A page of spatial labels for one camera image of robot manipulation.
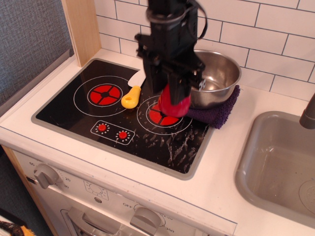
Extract white toy oven front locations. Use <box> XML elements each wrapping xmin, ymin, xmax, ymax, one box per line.
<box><xmin>13</xmin><ymin>151</ymin><xmax>236</xmax><ymax>236</ymax></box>

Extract light wooden post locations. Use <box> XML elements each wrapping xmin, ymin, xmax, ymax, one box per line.
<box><xmin>62</xmin><ymin>0</ymin><xmax>101</xmax><ymax>67</ymax></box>

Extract grey oven door handle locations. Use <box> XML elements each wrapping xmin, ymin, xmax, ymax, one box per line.
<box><xmin>67</xmin><ymin>207</ymin><xmax>138</xmax><ymax>236</ymax></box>

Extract grey right oven knob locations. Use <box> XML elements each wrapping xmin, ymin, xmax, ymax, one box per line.
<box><xmin>130</xmin><ymin>207</ymin><xmax>161</xmax><ymax>236</ymax></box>

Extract yellow handled toy knife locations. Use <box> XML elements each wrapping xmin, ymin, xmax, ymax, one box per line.
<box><xmin>121</xmin><ymin>70</ymin><xmax>146</xmax><ymax>109</ymax></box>

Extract grey left oven knob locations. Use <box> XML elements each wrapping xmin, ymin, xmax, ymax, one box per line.
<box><xmin>34</xmin><ymin>164</ymin><xmax>59</xmax><ymax>189</ymax></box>

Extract stainless steel bowl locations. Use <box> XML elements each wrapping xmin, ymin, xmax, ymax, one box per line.
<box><xmin>190</xmin><ymin>50</ymin><xmax>242</xmax><ymax>110</ymax></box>

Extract grey toy sink basin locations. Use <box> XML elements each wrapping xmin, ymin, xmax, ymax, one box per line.
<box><xmin>235</xmin><ymin>111</ymin><xmax>315</xmax><ymax>228</ymax></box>

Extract red toy strawberry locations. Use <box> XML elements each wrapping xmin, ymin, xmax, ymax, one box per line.
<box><xmin>158</xmin><ymin>84</ymin><xmax>190</xmax><ymax>118</ymax></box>

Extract black toy stove top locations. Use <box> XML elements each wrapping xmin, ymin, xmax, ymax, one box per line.
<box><xmin>31</xmin><ymin>59</ymin><xmax>214</xmax><ymax>180</ymax></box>

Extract purple folded cloth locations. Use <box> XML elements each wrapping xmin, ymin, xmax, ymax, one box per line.
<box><xmin>186</xmin><ymin>85</ymin><xmax>241</xmax><ymax>129</ymax></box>

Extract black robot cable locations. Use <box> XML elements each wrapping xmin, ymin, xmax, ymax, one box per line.
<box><xmin>189</xmin><ymin>0</ymin><xmax>209</xmax><ymax>39</ymax></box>

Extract grey toy faucet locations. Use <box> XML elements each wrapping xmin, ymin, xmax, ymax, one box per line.
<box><xmin>299</xmin><ymin>94</ymin><xmax>315</xmax><ymax>129</ymax></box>

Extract grey oven knob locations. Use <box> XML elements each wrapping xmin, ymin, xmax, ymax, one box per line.
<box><xmin>34</xmin><ymin>164</ymin><xmax>59</xmax><ymax>189</ymax></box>
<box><xmin>130</xmin><ymin>207</ymin><xmax>161</xmax><ymax>236</ymax></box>

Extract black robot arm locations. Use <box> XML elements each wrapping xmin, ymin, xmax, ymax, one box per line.
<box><xmin>135</xmin><ymin>0</ymin><xmax>207</xmax><ymax>105</ymax></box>

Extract orange and black plush toy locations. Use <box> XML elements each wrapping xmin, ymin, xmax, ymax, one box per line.
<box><xmin>0</xmin><ymin>221</ymin><xmax>35</xmax><ymax>236</ymax></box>

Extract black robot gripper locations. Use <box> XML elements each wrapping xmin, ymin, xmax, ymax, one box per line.
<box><xmin>135</xmin><ymin>17</ymin><xmax>205</xmax><ymax>105</ymax></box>

